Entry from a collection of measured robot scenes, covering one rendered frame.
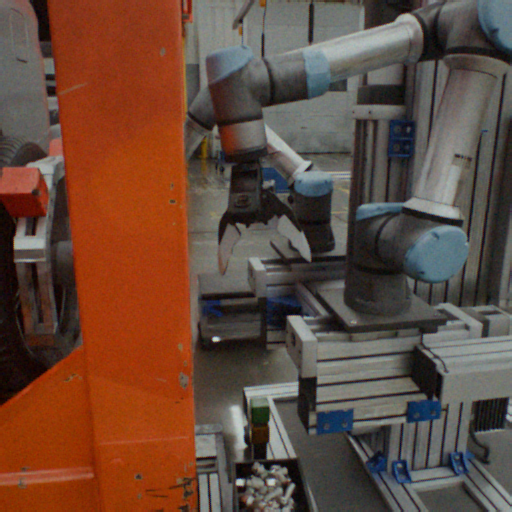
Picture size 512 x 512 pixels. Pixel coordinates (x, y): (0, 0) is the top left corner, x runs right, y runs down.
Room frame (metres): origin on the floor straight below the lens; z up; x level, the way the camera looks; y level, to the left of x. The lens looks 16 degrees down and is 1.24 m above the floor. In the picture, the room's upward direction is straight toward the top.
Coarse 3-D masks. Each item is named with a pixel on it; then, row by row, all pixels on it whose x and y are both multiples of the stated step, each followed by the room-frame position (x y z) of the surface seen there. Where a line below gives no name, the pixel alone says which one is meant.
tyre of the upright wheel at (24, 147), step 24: (0, 144) 1.19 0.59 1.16; (24, 144) 1.26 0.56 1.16; (0, 168) 1.11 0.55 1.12; (0, 216) 1.04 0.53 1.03; (0, 240) 1.02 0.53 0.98; (0, 264) 1.00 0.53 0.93; (0, 288) 0.98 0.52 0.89; (0, 312) 0.97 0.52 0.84; (0, 336) 0.97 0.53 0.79; (0, 360) 0.98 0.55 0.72; (24, 360) 1.05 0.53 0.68; (0, 384) 1.04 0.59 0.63; (24, 384) 1.05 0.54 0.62
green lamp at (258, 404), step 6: (252, 402) 0.92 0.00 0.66; (258, 402) 0.92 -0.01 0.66; (264, 402) 0.92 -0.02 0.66; (252, 408) 0.90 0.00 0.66; (258, 408) 0.90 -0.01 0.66; (264, 408) 0.90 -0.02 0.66; (270, 408) 0.91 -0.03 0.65; (252, 414) 0.90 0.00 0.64; (258, 414) 0.90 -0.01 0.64; (264, 414) 0.90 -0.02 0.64; (270, 414) 0.91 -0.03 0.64; (252, 420) 0.90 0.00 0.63; (258, 420) 0.90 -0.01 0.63; (264, 420) 0.90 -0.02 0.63
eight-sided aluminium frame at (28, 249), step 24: (48, 168) 1.18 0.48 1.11; (48, 216) 1.09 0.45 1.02; (24, 240) 1.04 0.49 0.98; (48, 240) 1.06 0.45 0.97; (24, 264) 1.02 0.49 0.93; (48, 264) 1.05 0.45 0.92; (24, 288) 1.02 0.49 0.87; (48, 288) 1.03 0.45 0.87; (72, 288) 1.47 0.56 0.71; (24, 312) 1.02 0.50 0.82; (48, 312) 1.03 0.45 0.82; (72, 312) 1.42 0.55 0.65; (48, 336) 1.03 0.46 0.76; (72, 336) 1.35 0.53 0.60; (48, 360) 1.10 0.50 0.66
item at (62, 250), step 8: (56, 248) 1.25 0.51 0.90; (64, 248) 1.25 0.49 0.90; (56, 256) 1.23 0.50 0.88; (64, 256) 1.23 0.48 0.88; (72, 256) 1.24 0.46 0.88; (56, 264) 1.23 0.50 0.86; (64, 264) 1.23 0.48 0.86; (72, 264) 1.23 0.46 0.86; (56, 272) 1.23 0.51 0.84; (64, 272) 1.23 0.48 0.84; (72, 272) 1.23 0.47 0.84; (56, 280) 1.24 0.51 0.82; (64, 280) 1.23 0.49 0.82; (72, 280) 1.23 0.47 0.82; (64, 288) 1.27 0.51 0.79
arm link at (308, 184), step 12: (300, 180) 1.54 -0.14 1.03; (312, 180) 1.52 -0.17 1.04; (324, 180) 1.53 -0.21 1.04; (300, 192) 1.53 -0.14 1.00; (312, 192) 1.51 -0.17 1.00; (324, 192) 1.52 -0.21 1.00; (300, 204) 1.53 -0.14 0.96; (312, 204) 1.51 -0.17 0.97; (324, 204) 1.52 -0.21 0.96; (300, 216) 1.53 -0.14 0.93; (312, 216) 1.51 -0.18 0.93; (324, 216) 1.52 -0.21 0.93
